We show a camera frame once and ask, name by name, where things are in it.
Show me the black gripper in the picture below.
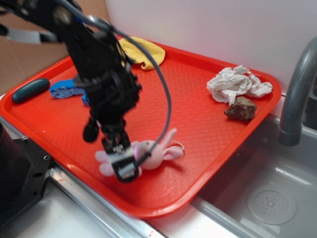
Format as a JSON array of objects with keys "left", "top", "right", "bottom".
[{"left": 75, "top": 66, "right": 142, "bottom": 182}]

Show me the pink plush bunny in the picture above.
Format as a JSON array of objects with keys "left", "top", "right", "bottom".
[{"left": 95, "top": 128, "right": 185, "bottom": 177}]

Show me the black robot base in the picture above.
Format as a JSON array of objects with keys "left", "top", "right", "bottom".
[{"left": 0, "top": 125, "right": 52, "bottom": 229}]

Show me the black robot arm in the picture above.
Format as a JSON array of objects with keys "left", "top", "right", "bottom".
[{"left": 0, "top": 0, "right": 141, "bottom": 182}]

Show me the blue rectangular block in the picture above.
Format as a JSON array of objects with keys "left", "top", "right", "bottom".
[{"left": 81, "top": 94, "right": 90, "bottom": 106}]

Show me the blue sponge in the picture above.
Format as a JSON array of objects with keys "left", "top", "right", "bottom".
[{"left": 49, "top": 79, "right": 85, "bottom": 99}]

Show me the dark teal oval object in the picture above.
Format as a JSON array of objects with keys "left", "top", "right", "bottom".
[{"left": 11, "top": 78, "right": 50, "bottom": 104}]

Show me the yellow cloth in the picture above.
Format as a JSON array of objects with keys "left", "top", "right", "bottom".
[{"left": 119, "top": 37, "right": 165, "bottom": 70}]

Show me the red plastic tray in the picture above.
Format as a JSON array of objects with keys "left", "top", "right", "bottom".
[{"left": 0, "top": 46, "right": 282, "bottom": 218}]

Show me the brown cardboard panel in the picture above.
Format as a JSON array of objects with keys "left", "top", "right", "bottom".
[{"left": 0, "top": 0, "right": 109, "bottom": 95}]

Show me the crumpled white paper towel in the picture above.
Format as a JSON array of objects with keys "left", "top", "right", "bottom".
[{"left": 207, "top": 65, "right": 273, "bottom": 106}]

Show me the brown rock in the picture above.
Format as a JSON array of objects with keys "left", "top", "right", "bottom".
[{"left": 224, "top": 96, "right": 257, "bottom": 122}]

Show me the grey sink basin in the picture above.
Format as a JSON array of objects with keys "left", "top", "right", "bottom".
[{"left": 192, "top": 116, "right": 317, "bottom": 238}]

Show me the grey faucet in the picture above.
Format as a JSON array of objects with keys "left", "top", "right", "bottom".
[{"left": 278, "top": 38, "right": 317, "bottom": 146}]

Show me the grey cable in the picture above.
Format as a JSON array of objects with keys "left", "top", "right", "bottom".
[{"left": 59, "top": 0, "right": 172, "bottom": 167}]

